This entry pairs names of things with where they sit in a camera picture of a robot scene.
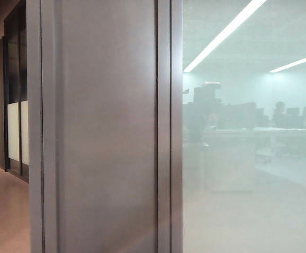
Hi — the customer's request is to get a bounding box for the frosted glass partition pane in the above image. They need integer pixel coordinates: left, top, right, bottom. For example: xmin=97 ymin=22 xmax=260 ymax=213
xmin=181 ymin=0 xmax=306 ymax=253

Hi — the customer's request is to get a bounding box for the dark framed frosted glass door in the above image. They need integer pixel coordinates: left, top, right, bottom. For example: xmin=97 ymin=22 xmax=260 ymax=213
xmin=2 ymin=0 xmax=30 ymax=184

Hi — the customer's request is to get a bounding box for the grey metal glass frame post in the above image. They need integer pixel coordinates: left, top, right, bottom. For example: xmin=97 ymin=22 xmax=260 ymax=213
xmin=157 ymin=0 xmax=184 ymax=253

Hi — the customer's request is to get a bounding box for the brushed grey metal wall panel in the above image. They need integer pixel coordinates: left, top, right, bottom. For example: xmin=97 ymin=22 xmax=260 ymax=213
xmin=41 ymin=0 xmax=159 ymax=253

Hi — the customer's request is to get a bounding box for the grey metal corner post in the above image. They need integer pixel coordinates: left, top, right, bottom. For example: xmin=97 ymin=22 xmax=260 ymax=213
xmin=25 ymin=0 xmax=44 ymax=253

